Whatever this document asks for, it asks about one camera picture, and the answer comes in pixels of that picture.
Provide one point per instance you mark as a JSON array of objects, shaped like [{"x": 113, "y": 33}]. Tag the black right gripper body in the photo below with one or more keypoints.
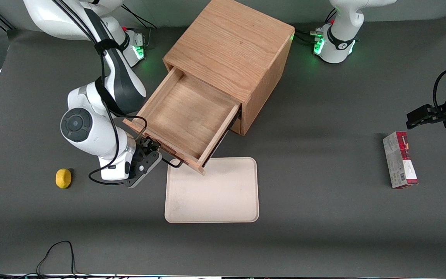
[{"x": 144, "y": 149}]

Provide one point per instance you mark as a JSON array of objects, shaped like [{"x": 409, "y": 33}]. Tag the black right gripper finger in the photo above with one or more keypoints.
[{"x": 155, "y": 148}]

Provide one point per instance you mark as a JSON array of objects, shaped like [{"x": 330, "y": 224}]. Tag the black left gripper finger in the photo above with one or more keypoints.
[
  {"x": 420, "y": 122},
  {"x": 420, "y": 112}
]

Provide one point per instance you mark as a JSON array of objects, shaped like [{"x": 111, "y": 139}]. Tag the wooden drawer with rails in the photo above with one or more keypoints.
[{"x": 188, "y": 116}]

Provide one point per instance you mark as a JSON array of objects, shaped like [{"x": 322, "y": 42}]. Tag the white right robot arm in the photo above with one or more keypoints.
[{"x": 91, "y": 135}]

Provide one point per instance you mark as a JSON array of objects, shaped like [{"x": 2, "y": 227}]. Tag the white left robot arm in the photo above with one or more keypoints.
[{"x": 339, "y": 42}]

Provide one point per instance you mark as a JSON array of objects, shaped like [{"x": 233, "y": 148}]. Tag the wooden drawer cabinet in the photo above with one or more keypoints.
[{"x": 238, "y": 42}]

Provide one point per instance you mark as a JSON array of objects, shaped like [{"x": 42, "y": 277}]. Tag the grey and red carton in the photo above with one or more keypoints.
[{"x": 398, "y": 161}]

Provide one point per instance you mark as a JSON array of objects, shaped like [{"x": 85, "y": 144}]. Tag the beige rectangular tray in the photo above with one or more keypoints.
[{"x": 215, "y": 193}]

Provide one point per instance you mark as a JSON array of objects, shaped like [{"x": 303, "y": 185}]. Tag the yellow lemon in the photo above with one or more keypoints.
[{"x": 63, "y": 178}]

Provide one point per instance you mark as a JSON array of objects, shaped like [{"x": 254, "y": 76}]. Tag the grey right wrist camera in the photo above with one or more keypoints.
[{"x": 141, "y": 170}]

